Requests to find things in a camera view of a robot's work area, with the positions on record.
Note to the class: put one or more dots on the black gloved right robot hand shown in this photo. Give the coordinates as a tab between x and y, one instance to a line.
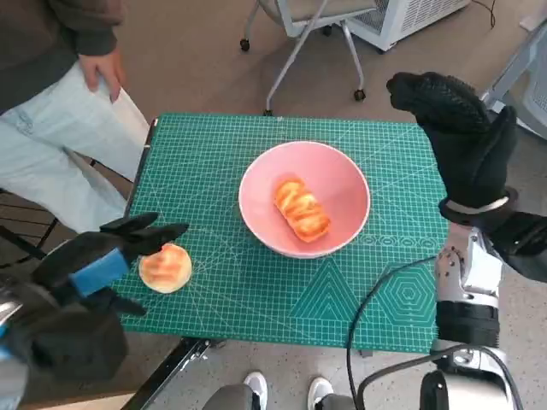
470	145

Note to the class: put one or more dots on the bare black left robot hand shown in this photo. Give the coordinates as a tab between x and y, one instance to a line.
85	256

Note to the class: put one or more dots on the person's hand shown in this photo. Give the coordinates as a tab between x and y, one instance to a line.
102	64

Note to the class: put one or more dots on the round toy bread bun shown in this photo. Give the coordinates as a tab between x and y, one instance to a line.
168	269

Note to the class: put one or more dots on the pink bowl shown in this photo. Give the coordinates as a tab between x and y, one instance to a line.
260	213

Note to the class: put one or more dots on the long braided toy bread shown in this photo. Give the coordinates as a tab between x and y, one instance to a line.
301	209

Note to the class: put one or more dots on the black metal rack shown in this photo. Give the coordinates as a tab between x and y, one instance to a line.
21	241

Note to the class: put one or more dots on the white mesh chair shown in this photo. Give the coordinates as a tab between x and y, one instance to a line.
534	98

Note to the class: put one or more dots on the person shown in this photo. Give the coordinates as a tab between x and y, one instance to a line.
42	128
254	384

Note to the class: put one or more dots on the white grilled appliance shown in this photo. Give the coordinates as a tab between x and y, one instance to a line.
410	21

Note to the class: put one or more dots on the tan wooden board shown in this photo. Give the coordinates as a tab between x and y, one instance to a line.
85	401

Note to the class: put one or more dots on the green cutting mat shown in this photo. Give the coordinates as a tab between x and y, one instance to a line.
239	299

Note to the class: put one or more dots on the grey wheeled office chair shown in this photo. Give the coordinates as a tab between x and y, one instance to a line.
316	13

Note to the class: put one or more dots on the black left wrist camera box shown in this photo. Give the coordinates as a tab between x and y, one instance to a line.
72	341

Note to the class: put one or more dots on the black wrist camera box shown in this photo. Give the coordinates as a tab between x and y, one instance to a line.
72	341
521	247

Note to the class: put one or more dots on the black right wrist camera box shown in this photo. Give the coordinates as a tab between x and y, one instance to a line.
521	247

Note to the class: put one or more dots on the black metal table rail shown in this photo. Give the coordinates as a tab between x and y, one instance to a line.
171	371

